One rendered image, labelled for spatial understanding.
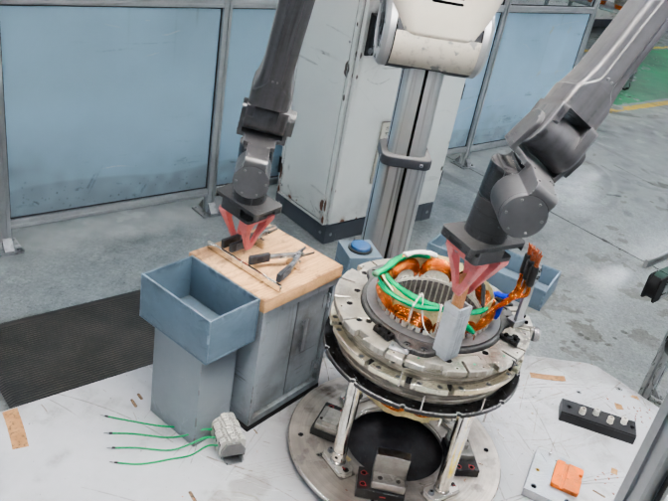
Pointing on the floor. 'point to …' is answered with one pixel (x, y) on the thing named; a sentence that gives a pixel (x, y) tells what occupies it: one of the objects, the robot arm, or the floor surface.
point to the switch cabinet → (348, 123)
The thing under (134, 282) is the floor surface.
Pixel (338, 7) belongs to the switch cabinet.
